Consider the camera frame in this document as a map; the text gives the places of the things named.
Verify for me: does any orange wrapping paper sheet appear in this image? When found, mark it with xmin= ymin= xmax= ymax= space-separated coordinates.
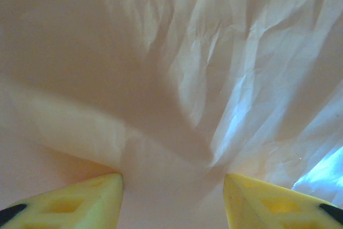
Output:
xmin=0 ymin=0 xmax=343 ymax=229

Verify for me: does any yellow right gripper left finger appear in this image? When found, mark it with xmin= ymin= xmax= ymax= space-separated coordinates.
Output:
xmin=0 ymin=172 xmax=124 ymax=229

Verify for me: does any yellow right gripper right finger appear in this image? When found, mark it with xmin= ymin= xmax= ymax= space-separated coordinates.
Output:
xmin=222 ymin=172 xmax=343 ymax=229

